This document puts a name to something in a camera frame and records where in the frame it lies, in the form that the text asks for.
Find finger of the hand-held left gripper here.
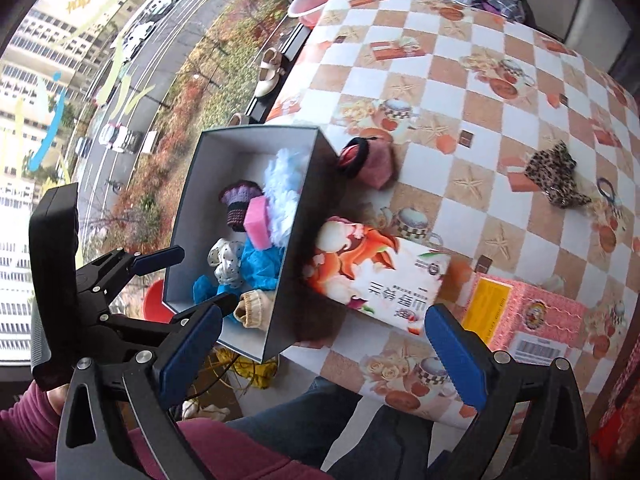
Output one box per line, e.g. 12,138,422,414
97,292,240,342
75,246,185,295

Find black hair tie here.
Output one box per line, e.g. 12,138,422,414
596,177,623,211

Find plaid cloth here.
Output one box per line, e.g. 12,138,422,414
440,0,526,23

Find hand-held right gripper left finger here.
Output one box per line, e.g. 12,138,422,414
55,305,223,480

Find yellow cable bundle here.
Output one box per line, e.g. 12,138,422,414
212,347,278,391

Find blue mesh cloth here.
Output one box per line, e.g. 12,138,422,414
192,240,288,321

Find dark purple knit sock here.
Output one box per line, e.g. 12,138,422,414
218,180,263,233

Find checked printed tablecloth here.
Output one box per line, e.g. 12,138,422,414
265,0,640,431

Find orange floral tissue pack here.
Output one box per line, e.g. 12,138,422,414
302,216,453,337

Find grey cardboard box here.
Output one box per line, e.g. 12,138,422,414
162,127,346,363

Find red patterned carton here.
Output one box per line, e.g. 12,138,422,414
460,274,588,361

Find white polka dot scrunchie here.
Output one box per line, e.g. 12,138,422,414
207,239,246,286

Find beige sock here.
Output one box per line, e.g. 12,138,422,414
232,289,276,333

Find dusty pink rolled sock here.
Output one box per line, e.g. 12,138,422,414
337,136,396,191

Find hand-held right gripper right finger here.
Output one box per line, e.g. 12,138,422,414
424,304,592,480

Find person's left forearm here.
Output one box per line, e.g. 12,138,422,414
0,382,68,480

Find red plastic stool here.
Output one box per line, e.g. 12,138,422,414
142,279,181,325

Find white crumpled cloth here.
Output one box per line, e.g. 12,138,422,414
182,400,231,423

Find person's left hand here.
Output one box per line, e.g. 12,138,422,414
46,384,76,412

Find small pink sponge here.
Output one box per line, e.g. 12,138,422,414
243,196,275,251

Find red checked cloth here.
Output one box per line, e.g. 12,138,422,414
590,360,640,466

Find leopard print scrunchie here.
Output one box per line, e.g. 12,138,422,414
522,141,593,210

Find maroon sweater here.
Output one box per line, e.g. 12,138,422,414
125,417,331,480

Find light blue fluffy yarn ball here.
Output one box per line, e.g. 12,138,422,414
261,147,313,248

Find person's legs in jeans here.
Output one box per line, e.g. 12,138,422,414
225,377,481,480

